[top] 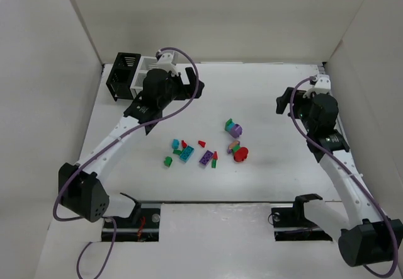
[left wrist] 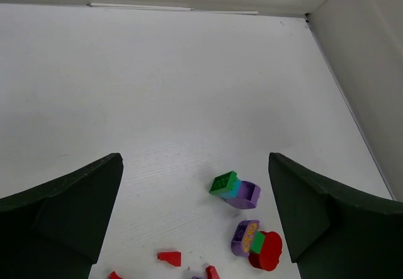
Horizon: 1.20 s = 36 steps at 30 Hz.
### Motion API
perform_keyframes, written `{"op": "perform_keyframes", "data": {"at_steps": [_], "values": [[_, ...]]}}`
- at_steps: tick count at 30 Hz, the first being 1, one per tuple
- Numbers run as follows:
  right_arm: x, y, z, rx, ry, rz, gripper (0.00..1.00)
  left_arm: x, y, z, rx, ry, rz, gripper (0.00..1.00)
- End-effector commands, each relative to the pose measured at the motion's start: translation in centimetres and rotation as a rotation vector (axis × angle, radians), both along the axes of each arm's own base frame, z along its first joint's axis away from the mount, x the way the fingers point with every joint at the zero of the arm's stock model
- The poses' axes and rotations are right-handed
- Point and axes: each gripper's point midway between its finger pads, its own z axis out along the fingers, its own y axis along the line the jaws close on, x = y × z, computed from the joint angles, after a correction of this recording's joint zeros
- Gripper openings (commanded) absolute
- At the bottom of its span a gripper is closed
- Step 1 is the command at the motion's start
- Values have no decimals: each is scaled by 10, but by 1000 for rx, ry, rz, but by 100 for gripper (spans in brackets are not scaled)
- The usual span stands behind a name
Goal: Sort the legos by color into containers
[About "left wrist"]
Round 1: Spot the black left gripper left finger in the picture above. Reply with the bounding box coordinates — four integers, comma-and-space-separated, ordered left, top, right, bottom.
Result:
1, 153, 123, 278

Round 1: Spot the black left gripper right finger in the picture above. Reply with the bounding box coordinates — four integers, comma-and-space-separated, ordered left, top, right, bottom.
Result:
268, 152, 402, 278

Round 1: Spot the red flower lego piece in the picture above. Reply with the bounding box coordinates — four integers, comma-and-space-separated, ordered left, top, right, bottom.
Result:
248, 231, 283, 271

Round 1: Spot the small green lego block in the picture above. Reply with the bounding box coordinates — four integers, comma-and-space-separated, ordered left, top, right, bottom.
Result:
250, 231, 265, 254

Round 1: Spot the purple curved lego piece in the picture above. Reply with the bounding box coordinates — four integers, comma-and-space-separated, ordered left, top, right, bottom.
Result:
224, 181, 261, 210

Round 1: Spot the purple patterned lego piece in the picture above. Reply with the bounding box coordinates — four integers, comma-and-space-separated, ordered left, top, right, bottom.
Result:
230, 220, 260, 258

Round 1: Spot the teal square lego brick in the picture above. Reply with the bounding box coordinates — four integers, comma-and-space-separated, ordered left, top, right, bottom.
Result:
219, 179, 242, 200

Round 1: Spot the green lego brick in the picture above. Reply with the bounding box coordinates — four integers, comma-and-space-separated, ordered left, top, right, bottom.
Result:
209, 171, 237, 195

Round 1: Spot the red curved lego piece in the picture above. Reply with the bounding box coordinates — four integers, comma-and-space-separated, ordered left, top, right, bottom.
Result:
108, 271, 123, 279

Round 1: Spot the red sloped lego piece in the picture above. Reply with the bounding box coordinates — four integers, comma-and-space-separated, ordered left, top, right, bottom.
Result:
157, 251, 182, 267

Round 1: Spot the red wedge lego piece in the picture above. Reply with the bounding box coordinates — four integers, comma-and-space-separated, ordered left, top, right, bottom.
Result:
205, 265, 220, 279

